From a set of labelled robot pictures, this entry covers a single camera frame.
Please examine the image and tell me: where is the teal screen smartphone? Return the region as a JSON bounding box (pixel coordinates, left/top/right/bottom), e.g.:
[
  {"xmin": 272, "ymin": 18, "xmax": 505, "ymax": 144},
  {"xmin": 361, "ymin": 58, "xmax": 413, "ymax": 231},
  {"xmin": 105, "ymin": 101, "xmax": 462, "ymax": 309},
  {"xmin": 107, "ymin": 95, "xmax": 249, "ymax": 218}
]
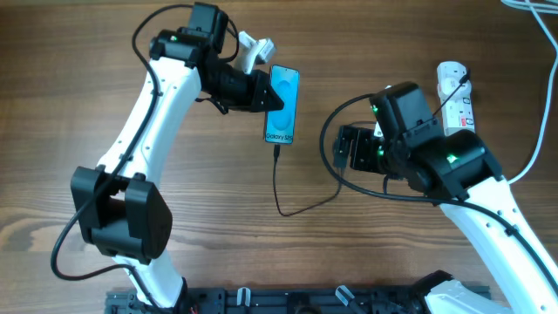
[{"xmin": 263, "ymin": 64, "xmax": 301, "ymax": 146}]

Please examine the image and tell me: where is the black USB-C charging cable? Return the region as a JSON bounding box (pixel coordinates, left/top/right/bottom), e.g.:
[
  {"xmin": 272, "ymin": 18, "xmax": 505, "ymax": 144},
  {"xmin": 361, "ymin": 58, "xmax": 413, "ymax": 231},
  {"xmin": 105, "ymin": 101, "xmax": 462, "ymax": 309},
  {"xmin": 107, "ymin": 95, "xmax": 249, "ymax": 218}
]
[{"xmin": 272, "ymin": 72, "xmax": 472, "ymax": 218}]

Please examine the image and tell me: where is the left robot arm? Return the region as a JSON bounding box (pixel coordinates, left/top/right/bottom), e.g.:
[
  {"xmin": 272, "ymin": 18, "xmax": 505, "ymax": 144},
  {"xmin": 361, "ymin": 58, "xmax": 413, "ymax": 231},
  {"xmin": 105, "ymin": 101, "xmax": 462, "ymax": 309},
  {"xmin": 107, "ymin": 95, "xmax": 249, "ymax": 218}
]
[{"xmin": 71, "ymin": 3, "xmax": 284, "ymax": 313}]

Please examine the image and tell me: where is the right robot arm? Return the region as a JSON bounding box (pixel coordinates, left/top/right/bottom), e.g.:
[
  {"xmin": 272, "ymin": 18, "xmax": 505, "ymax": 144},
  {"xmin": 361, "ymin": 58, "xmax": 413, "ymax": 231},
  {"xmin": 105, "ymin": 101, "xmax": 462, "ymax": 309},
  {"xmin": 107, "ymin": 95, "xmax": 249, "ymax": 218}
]
[{"xmin": 325, "ymin": 82, "xmax": 557, "ymax": 313}]

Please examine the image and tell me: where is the white USB charger adapter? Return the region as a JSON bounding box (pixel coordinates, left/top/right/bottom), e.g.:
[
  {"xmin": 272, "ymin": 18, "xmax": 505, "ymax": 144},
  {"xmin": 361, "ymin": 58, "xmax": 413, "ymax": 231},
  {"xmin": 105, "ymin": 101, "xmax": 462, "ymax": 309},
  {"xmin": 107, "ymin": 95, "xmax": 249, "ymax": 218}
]
[{"xmin": 438, "ymin": 78, "xmax": 472, "ymax": 100}]

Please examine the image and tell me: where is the white power strip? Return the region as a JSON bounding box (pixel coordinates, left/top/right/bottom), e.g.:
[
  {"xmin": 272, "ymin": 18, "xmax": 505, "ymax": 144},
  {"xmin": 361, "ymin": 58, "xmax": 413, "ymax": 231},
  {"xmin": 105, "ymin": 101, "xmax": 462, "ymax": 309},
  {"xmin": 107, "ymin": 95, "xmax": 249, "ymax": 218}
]
[{"xmin": 437, "ymin": 61, "xmax": 475, "ymax": 136}]

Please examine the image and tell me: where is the white power strip cord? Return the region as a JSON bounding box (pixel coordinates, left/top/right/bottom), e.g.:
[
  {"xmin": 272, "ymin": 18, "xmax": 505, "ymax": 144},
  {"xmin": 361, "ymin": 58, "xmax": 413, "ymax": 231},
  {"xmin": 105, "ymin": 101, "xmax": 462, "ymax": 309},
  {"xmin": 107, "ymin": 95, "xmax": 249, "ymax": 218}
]
[{"xmin": 507, "ymin": 0, "xmax": 558, "ymax": 187}]

